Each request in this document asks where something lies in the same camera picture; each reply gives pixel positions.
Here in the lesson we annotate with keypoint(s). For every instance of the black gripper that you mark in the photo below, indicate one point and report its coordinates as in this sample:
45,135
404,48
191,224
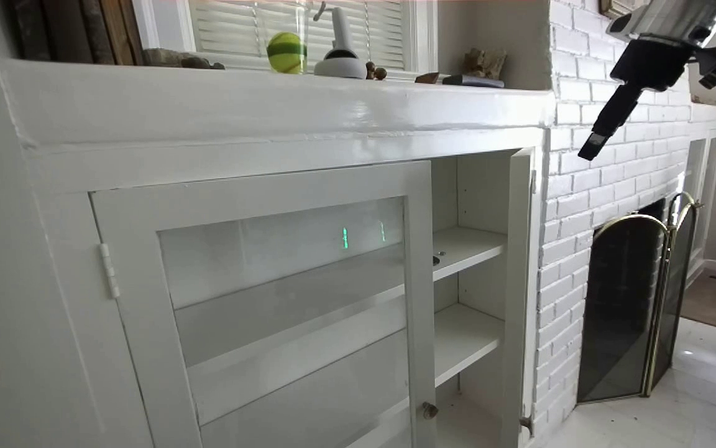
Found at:
652,63

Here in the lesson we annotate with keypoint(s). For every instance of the white glass cabinet door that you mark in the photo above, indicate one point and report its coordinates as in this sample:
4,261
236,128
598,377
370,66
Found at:
421,290
522,290

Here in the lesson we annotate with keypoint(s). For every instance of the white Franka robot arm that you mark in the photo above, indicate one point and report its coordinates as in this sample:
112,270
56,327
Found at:
672,15

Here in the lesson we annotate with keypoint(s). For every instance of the round metal door knob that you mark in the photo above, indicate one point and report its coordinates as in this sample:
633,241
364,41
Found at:
427,409

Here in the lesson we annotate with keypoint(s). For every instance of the white built-in cabinet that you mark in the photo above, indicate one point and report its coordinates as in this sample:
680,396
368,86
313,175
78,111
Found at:
250,107

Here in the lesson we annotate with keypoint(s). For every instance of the white door hinge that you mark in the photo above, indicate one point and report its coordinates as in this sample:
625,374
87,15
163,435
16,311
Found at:
109,270

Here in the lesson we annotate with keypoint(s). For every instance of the white brick fireplace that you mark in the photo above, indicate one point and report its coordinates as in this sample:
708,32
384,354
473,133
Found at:
572,164

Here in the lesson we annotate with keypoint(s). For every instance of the beige shaggy figurine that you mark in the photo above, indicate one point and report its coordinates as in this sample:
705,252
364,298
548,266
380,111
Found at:
483,63

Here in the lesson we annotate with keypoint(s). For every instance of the brass fireplace screen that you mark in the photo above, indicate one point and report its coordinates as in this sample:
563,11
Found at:
620,313

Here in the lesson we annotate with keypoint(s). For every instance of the small brown figurine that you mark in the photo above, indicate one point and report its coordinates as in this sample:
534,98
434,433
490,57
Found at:
375,73

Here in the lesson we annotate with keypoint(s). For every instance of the white grey gadget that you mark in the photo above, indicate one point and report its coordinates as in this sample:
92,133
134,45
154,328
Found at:
338,66

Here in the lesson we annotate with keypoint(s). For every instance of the green tennis ball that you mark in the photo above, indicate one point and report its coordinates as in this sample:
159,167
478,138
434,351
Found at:
286,52

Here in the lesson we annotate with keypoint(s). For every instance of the white window blinds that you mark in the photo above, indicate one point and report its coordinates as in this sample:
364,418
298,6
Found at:
234,26

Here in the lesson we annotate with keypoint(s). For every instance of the tan book spine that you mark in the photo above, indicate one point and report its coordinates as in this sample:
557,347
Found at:
118,28

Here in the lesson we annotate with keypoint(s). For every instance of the dark book spine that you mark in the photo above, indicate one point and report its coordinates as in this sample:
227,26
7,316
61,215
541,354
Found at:
64,28
30,28

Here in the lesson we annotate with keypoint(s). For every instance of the white window frame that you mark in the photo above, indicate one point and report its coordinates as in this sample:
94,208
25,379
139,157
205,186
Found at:
166,26

